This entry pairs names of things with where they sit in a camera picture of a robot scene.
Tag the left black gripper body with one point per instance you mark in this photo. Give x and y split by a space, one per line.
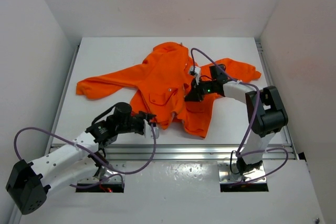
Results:
137 120

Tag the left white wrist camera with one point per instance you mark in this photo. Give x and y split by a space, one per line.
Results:
151 130

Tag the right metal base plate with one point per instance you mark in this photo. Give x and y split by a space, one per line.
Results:
256 175

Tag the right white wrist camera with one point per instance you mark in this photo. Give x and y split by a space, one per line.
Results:
195 72

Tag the orange zip jacket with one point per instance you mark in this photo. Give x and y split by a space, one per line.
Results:
162 80

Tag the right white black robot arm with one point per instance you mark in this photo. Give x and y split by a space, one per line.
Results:
265 110

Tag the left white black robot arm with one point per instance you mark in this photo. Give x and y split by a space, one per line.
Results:
30 183

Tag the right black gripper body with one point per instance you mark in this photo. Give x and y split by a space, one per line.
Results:
207 87

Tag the white front cover panel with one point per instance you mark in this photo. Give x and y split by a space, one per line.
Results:
177 192

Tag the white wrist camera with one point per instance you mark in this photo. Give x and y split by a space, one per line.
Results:
195 72
151 130

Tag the aluminium extrusion rail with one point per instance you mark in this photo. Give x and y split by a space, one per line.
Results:
187 152

